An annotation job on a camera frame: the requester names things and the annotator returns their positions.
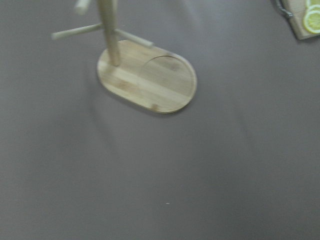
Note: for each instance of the wooden cup storage rack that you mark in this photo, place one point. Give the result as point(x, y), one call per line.
point(134, 69)

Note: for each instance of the lemon slice middle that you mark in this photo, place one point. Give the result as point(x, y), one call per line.
point(312, 9)

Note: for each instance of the lemon slice top right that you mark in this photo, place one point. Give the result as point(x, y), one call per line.
point(310, 3)

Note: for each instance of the wooden cutting board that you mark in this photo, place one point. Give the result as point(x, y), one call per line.
point(294, 11)

